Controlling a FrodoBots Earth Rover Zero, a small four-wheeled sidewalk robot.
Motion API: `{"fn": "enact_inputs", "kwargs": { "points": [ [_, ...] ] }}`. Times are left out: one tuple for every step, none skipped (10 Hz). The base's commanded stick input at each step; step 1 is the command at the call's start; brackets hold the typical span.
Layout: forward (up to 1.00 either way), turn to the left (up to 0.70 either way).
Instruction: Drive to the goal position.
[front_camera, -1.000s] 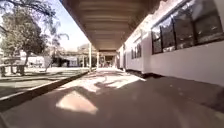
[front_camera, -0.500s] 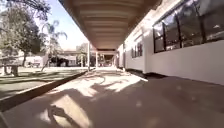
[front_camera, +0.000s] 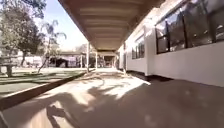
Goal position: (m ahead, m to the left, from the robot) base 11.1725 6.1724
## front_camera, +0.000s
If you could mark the brown walkway canopy roof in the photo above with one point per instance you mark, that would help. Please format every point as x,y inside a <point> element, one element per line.
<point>106,23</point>

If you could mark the low building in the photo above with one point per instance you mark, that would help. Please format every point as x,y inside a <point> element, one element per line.
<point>70,60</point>

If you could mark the grey concrete path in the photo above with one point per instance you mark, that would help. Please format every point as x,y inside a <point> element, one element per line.
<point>150,106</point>

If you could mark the thin palm tree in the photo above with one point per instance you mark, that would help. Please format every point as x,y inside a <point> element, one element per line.
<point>50,43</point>

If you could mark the building with dark windows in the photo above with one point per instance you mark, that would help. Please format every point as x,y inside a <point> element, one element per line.
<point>186,63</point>

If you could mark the concrete kerb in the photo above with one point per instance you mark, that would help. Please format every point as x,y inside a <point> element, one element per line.
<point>40,90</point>

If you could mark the grass lawn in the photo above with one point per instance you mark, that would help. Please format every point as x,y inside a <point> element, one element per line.
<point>26,85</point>

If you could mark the large leafy tree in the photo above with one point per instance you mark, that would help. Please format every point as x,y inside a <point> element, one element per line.
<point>20,33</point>

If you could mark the concrete bench table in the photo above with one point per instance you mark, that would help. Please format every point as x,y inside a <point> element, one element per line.
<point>9,70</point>

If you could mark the white canopy post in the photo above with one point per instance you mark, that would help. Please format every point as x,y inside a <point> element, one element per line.
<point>96,60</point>
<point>88,56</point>

